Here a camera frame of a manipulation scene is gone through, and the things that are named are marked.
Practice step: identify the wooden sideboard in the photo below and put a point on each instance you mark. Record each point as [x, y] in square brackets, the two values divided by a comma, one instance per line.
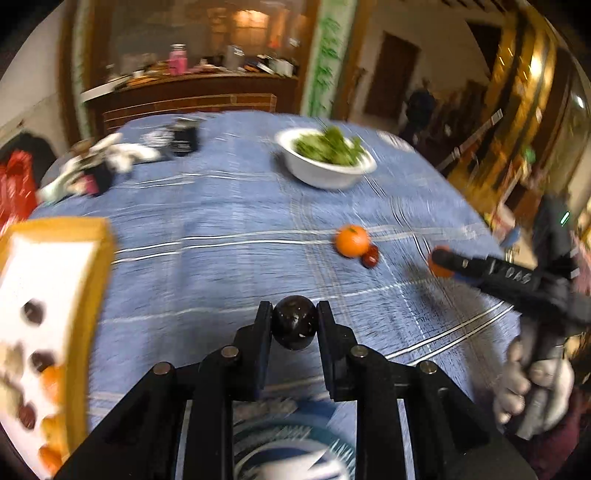
[184, 97]

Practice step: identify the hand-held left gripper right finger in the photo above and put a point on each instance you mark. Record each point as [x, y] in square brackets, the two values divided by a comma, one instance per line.
[325, 364]

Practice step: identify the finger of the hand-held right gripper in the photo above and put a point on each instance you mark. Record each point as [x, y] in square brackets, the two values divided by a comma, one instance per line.
[461, 263]

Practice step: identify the person's right hand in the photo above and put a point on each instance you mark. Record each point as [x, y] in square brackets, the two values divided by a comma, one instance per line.
[510, 383]

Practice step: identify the pink bottle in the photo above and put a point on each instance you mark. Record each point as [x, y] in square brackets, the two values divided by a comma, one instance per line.
[178, 60]

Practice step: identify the white glove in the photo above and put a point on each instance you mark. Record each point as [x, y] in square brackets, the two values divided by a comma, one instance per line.
[131, 154]
[57, 184]

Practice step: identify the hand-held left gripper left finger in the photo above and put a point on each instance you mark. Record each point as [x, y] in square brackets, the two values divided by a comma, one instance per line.
[263, 364]

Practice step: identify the bamboo wall painting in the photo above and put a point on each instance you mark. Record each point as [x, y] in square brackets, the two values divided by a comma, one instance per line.
[325, 60]

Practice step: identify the black cloth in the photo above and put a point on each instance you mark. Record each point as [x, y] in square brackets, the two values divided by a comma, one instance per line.
[41, 147]

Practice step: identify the green lettuce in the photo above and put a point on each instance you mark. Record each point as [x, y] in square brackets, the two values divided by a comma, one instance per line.
[330, 147]

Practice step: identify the red plastic bag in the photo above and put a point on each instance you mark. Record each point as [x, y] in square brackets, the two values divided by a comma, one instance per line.
[16, 184]

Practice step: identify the white bowl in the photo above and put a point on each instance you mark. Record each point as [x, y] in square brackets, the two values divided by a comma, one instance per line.
[323, 173]

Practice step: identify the blue plaid tablecloth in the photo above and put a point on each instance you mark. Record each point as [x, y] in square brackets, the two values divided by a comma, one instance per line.
[231, 230]

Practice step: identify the metal rod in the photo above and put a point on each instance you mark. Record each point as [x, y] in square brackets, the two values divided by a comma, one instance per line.
[468, 141]

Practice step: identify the yellow-rimmed white tray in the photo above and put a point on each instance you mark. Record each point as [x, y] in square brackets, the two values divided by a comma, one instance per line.
[60, 272]

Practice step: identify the wooden door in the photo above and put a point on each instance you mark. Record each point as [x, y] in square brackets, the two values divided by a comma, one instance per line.
[392, 78]

